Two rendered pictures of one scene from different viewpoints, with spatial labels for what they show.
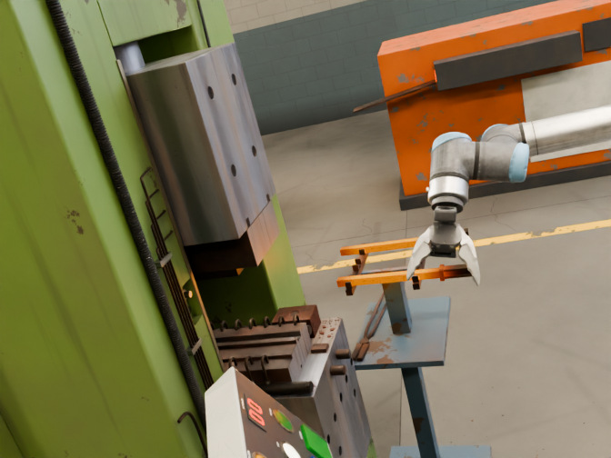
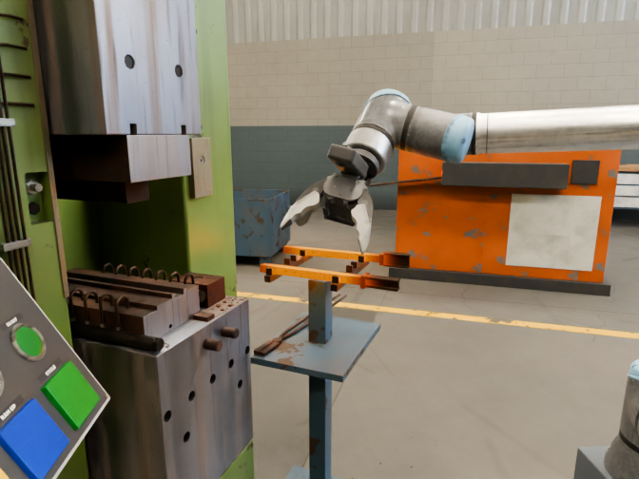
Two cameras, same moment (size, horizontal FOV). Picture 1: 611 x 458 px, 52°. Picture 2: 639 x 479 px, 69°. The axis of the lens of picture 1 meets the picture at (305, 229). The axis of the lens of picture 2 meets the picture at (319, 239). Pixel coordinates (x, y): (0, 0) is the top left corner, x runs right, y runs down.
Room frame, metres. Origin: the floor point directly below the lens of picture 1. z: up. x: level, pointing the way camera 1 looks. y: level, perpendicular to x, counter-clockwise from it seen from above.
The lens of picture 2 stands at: (0.45, -0.28, 1.37)
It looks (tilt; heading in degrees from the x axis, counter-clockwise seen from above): 13 degrees down; 2
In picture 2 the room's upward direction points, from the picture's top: straight up
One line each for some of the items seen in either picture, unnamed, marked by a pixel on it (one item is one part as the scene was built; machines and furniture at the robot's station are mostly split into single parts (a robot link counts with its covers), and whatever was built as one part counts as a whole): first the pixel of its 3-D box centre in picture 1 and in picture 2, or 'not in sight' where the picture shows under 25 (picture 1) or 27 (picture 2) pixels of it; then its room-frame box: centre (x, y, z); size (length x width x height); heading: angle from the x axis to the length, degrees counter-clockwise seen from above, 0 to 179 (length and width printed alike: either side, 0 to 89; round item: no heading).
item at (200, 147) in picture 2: not in sight; (200, 167); (1.82, 0.12, 1.27); 0.09 x 0.02 x 0.17; 161
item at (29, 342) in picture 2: (283, 421); (29, 341); (1.03, 0.14, 1.09); 0.05 x 0.03 x 0.04; 161
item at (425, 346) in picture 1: (403, 331); (319, 341); (1.88, -0.23, 0.70); 0.40 x 0.30 x 0.02; 160
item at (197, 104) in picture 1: (167, 145); (93, 46); (1.58, 0.28, 1.56); 0.42 x 0.39 x 0.40; 71
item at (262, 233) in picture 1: (190, 242); (90, 155); (1.54, 0.30, 1.32); 0.42 x 0.20 x 0.10; 71
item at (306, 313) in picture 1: (296, 322); (198, 289); (1.66, 0.10, 0.95); 0.12 x 0.09 x 0.07; 71
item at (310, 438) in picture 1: (315, 447); (69, 395); (1.03, 0.09, 1.01); 0.07 x 0.05 x 0.07; 6
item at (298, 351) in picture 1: (229, 357); (106, 299); (1.54, 0.30, 0.96); 0.42 x 0.20 x 0.09; 71
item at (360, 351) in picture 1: (378, 311); (307, 319); (2.02, -0.18, 0.71); 0.60 x 0.04 x 0.01; 154
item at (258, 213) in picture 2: not in sight; (228, 224); (5.57, 0.92, 0.36); 1.21 x 0.81 x 0.72; 81
